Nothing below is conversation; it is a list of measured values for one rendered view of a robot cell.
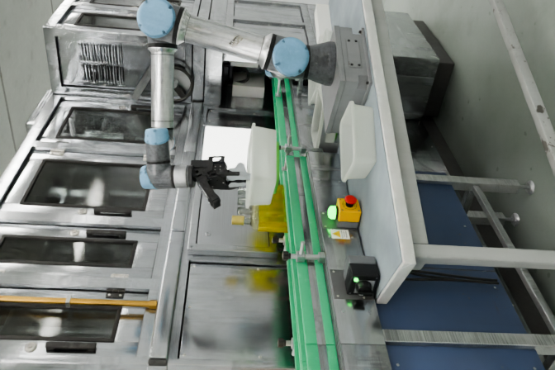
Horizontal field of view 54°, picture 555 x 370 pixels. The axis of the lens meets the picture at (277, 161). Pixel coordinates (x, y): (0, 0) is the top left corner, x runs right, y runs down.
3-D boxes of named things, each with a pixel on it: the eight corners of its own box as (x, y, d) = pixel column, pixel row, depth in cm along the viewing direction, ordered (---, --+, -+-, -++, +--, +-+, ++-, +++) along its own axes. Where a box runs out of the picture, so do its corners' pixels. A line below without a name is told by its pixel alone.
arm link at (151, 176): (137, 164, 170) (139, 192, 171) (172, 163, 170) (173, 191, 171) (144, 162, 178) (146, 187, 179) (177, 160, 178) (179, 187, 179)
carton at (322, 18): (328, 4, 262) (316, 3, 262) (332, 35, 247) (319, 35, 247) (326, 15, 267) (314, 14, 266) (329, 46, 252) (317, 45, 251)
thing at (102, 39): (225, 53, 356) (83, 41, 347) (228, -3, 335) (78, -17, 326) (220, 106, 298) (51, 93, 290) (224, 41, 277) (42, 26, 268)
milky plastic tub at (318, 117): (329, 132, 236) (310, 130, 235) (339, 86, 223) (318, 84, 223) (335, 154, 222) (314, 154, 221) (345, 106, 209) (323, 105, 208)
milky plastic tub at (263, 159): (281, 120, 166) (252, 118, 165) (282, 183, 153) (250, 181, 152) (273, 154, 180) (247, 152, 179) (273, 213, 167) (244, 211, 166)
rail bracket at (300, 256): (324, 256, 169) (282, 253, 168) (328, 239, 165) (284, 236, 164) (325, 265, 166) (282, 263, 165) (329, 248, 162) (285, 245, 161)
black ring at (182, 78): (193, 100, 296) (154, 97, 294) (195, 64, 284) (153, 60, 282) (193, 104, 292) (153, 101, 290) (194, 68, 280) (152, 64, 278)
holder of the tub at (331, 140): (329, 143, 239) (311, 141, 238) (339, 87, 223) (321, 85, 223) (334, 165, 225) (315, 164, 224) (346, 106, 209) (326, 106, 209)
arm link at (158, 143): (147, 127, 180) (149, 160, 181) (141, 130, 169) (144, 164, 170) (171, 126, 180) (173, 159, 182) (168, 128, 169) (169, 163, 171)
